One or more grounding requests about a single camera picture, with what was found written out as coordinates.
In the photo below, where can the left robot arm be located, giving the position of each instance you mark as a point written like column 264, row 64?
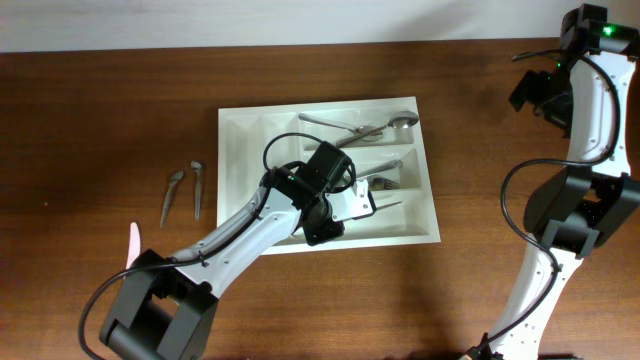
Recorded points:
column 166, row 306

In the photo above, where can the steel fork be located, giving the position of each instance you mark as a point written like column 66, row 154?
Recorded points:
column 392, row 164
column 381, row 183

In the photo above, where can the steel tablespoon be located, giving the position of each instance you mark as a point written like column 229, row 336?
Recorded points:
column 352, row 129
column 400, row 120

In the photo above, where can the small steel teaspoon left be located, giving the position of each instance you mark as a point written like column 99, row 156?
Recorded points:
column 173, row 181

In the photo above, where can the small steel teaspoon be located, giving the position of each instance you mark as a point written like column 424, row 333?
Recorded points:
column 173, row 181
column 198, row 169

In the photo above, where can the white plastic cutlery tray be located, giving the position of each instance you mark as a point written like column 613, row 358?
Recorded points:
column 253, row 137

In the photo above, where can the pink plastic knife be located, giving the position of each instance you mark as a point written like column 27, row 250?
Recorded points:
column 134, row 244

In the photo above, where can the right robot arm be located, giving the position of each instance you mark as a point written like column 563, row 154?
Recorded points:
column 584, row 204

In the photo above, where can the steel kitchen tongs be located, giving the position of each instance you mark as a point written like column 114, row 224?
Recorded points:
column 381, row 207

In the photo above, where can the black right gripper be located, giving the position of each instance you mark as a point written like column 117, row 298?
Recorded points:
column 523, row 92

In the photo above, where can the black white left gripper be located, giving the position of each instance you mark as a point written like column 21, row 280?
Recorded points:
column 325, row 230

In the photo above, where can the small steel teaspoon right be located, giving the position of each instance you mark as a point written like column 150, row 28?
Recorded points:
column 198, row 169

